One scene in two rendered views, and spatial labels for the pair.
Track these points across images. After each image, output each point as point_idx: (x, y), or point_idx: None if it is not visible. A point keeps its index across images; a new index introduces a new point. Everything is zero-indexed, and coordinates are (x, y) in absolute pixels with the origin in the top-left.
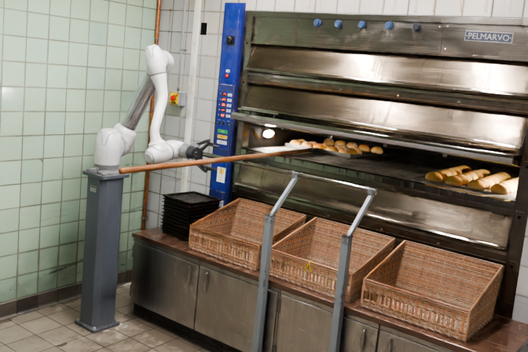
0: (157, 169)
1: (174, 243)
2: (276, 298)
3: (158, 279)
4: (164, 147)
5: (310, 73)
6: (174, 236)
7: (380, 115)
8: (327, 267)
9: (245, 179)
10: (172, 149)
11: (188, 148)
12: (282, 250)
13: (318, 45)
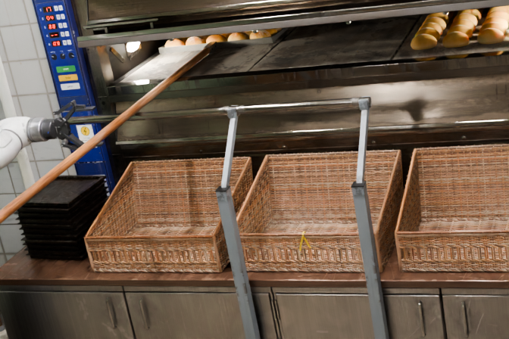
0: (39, 191)
1: (65, 271)
2: (269, 300)
3: (59, 333)
4: (5, 138)
5: None
6: (56, 259)
7: None
8: (333, 234)
9: (130, 132)
10: (17, 136)
11: (43, 124)
12: (245, 225)
13: None
